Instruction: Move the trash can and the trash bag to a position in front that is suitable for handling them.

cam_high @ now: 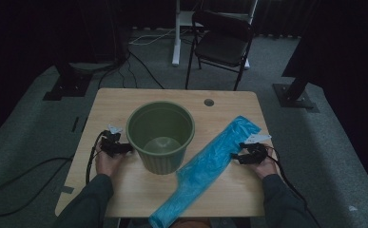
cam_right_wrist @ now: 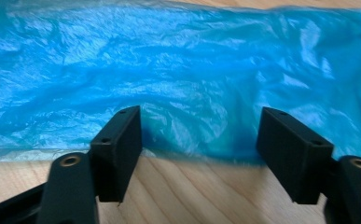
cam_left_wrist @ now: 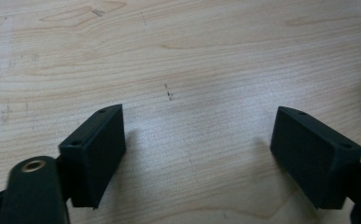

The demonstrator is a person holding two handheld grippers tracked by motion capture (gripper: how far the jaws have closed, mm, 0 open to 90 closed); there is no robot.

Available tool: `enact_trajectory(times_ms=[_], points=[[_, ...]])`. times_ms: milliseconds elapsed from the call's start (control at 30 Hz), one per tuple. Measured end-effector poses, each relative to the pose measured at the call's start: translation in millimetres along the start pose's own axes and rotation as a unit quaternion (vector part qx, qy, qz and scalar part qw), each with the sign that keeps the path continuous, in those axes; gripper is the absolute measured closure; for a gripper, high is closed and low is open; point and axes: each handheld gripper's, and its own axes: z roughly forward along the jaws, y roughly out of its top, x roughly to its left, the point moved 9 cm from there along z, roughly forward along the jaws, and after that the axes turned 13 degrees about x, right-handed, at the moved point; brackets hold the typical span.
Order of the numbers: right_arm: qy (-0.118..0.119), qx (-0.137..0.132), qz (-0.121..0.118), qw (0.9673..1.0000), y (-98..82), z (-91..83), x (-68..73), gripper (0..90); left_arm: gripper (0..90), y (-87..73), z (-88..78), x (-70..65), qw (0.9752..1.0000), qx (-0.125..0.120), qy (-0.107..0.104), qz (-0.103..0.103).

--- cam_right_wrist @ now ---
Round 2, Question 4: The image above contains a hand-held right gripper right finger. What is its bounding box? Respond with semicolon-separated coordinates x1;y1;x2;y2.
256;106;335;205

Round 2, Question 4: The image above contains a blue plastic trash bag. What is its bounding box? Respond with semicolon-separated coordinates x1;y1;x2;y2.
0;0;361;165

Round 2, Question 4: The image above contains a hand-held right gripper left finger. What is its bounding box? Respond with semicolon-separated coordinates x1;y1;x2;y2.
89;105;144;203

